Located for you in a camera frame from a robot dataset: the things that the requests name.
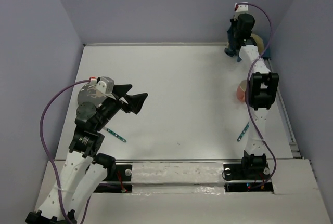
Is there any spoon with green handle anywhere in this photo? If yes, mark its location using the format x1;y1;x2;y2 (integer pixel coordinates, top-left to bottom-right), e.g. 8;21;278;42
237;123;249;142

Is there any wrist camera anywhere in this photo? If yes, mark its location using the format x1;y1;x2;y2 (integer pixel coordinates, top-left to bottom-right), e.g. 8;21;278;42
234;2;249;14
89;76;114;98

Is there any blue beige placemat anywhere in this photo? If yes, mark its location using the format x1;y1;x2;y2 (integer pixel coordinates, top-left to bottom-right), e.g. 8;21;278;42
226;19;265;62

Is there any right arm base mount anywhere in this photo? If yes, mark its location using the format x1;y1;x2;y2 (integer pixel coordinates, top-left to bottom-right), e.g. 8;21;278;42
221;163;274;193

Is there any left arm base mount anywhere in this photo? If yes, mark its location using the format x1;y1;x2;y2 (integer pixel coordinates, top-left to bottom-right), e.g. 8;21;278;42
94;164;133;193

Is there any fork with green handle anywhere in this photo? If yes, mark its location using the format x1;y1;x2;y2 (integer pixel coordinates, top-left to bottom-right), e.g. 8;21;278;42
103;127;127;143

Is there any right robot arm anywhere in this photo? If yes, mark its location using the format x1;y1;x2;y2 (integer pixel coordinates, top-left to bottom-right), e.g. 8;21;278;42
222;13;279;183

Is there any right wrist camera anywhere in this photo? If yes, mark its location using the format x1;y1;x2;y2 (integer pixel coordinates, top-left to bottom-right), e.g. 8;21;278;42
234;2;249;14

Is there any pink cup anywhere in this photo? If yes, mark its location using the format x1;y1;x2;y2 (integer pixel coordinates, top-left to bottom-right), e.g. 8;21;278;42
236;80;247;103

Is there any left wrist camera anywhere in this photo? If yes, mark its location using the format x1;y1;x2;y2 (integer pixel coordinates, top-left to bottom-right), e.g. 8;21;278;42
89;76;114;98

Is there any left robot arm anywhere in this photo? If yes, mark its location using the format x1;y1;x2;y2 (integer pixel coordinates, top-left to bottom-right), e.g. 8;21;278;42
25;77;148;223

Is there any grey patterned plate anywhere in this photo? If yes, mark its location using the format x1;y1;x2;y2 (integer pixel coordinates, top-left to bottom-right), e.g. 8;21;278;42
77;83;107;107

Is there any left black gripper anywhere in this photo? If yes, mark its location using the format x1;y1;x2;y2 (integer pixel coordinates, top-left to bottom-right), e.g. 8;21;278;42
95;84;148;130

